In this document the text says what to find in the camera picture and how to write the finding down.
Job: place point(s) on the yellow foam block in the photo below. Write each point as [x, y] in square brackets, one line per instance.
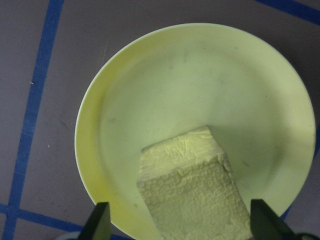
[195, 187]

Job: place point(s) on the yellow plate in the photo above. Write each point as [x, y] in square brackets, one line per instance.
[187, 87]

